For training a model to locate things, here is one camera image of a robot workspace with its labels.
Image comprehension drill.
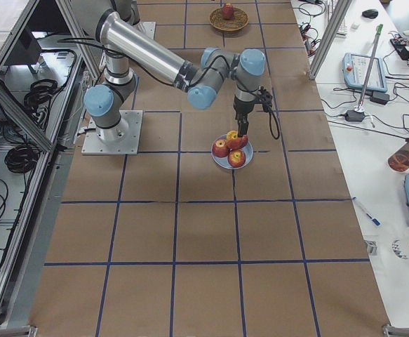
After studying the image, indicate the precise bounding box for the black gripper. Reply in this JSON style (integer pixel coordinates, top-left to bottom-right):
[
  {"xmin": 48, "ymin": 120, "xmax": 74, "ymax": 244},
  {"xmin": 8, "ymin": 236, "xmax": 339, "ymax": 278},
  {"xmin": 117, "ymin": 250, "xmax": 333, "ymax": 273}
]
[{"xmin": 233, "ymin": 96, "xmax": 256, "ymax": 137}]

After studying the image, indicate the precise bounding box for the red yellow transferred apple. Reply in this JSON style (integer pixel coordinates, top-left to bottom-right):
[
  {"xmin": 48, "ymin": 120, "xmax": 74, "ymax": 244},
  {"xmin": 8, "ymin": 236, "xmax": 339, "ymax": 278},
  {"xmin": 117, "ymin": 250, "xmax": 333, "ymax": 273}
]
[{"xmin": 226, "ymin": 130, "xmax": 242, "ymax": 148}]

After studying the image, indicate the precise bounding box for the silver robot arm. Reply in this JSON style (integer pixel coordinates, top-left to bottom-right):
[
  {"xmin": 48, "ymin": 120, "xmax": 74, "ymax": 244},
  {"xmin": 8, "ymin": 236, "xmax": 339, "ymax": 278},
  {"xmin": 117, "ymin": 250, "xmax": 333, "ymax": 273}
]
[{"xmin": 71, "ymin": 1, "xmax": 271, "ymax": 136}]

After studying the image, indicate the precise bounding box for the plate apple far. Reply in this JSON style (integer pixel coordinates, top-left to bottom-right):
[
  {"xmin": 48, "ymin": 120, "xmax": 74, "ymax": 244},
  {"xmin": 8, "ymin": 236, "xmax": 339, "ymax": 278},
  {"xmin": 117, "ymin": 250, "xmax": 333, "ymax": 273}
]
[{"xmin": 227, "ymin": 135, "xmax": 248, "ymax": 150}]

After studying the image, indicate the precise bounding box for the plate apple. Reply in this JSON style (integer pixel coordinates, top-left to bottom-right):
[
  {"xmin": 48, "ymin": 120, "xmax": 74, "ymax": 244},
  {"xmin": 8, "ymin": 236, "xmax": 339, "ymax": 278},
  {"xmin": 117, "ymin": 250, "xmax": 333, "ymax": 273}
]
[
  {"xmin": 227, "ymin": 149, "xmax": 246, "ymax": 169},
  {"xmin": 212, "ymin": 138, "xmax": 230, "ymax": 158},
  {"xmin": 227, "ymin": 135, "xmax": 248, "ymax": 150}
]

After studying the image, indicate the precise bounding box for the light blue plate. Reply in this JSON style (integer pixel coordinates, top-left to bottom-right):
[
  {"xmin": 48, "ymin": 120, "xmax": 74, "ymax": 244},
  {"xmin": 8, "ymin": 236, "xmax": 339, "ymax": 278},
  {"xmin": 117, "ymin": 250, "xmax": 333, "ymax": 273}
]
[{"xmin": 211, "ymin": 131, "xmax": 253, "ymax": 169}]

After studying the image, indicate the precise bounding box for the plate apple left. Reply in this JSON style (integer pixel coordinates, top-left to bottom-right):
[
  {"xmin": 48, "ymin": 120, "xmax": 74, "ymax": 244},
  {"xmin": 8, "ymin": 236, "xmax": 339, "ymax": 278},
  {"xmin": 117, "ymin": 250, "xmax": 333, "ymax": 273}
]
[{"xmin": 212, "ymin": 138, "xmax": 230, "ymax": 158}]

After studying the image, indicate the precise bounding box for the plate apple near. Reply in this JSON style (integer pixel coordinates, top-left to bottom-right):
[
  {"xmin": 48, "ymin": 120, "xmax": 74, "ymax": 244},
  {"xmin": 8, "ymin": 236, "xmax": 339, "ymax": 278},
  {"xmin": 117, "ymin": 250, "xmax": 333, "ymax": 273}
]
[{"xmin": 227, "ymin": 149, "xmax": 246, "ymax": 169}]

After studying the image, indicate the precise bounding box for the woven wicker basket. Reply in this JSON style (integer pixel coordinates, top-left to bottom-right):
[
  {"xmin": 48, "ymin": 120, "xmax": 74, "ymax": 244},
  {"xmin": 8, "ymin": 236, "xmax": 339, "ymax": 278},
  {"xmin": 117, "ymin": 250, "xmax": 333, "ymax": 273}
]
[{"xmin": 209, "ymin": 7, "xmax": 249, "ymax": 33}]

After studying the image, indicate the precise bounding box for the red apple in basket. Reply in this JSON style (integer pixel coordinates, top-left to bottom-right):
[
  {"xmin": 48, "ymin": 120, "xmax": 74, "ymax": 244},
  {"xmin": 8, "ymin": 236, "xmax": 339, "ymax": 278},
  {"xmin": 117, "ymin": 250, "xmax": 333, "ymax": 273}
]
[{"xmin": 220, "ymin": 2, "xmax": 234, "ymax": 20}]

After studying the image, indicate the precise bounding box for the black power adapter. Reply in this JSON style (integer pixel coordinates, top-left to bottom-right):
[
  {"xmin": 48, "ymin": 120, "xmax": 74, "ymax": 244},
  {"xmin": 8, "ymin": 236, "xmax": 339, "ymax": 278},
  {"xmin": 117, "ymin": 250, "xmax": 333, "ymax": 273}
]
[{"xmin": 344, "ymin": 110, "xmax": 365, "ymax": 122}]

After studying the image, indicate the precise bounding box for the brown paper table cover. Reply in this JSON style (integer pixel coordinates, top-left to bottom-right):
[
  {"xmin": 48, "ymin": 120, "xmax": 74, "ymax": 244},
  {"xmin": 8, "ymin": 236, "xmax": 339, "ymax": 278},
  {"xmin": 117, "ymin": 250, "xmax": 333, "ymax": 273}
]
[{"xmin": 29, "ymin": 1, "xmax": 387, "ymax": 336}]

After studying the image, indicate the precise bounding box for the metal rod green tip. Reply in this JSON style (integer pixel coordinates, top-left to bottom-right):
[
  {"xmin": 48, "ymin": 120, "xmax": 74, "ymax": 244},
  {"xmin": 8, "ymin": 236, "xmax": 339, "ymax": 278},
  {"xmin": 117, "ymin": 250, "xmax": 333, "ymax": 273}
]
[{"xmin": 354, "ymin": 24, "xmax": 383, "ymax": 114}]

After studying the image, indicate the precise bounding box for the white keyboard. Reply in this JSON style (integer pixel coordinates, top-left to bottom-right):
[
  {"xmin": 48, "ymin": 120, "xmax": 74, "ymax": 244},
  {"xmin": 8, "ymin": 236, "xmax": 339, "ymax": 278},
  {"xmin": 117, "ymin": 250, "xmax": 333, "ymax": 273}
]
[{"xmin": 326, "ymin": 0, "xmax": 347, "ymax": 38}]

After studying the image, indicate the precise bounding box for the blue white pen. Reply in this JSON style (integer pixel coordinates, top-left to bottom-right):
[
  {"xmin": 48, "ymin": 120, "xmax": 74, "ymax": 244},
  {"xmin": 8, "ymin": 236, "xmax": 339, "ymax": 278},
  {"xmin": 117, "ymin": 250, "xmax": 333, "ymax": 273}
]
[{"xmin": 352, "ymin": 197, "xmax": 381, "ymax": 227}]

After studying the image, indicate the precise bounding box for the brown drink bottle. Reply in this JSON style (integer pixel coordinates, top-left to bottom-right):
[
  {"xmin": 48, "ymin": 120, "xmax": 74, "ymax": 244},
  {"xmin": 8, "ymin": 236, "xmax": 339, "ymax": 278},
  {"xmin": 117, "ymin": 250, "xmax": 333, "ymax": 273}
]
[{"xmin": 387, "ymin": 133, "xmax": 409, "ymax": 173}]

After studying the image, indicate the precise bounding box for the black computer mouse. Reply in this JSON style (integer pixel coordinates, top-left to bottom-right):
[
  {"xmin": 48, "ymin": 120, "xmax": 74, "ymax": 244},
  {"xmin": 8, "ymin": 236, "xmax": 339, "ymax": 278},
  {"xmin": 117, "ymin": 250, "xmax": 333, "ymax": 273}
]
[{"xmin": 361, "ymin": 8, "xmax": 379, "ymax": 19}]

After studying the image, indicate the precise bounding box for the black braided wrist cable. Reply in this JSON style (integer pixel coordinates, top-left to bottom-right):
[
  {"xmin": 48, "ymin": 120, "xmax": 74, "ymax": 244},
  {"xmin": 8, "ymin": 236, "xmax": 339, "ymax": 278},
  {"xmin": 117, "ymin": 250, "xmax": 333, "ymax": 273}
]
[{"xmin": 235, "ymin": 80, "xmax": 281, "ymax": 140}]

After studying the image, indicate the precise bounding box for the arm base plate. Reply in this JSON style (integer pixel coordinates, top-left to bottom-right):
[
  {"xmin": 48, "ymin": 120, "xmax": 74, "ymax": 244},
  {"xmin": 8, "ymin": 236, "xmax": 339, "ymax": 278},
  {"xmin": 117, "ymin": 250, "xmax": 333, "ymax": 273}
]
[
  {"xmin": 81, "ymin": 110, "xmax": 143, "ymax": 155},
  {"xmin": 133, "ymin": 21, "xmax": 156, "ymax": 39}
]

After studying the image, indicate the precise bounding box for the aluminium frame post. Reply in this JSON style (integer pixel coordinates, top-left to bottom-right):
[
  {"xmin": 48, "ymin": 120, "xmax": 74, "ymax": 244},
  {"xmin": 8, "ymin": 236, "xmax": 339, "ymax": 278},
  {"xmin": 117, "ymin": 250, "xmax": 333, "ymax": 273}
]
[{"xmin": 308, "ymin": 0, "xmax": 351, "ymax": 80}]

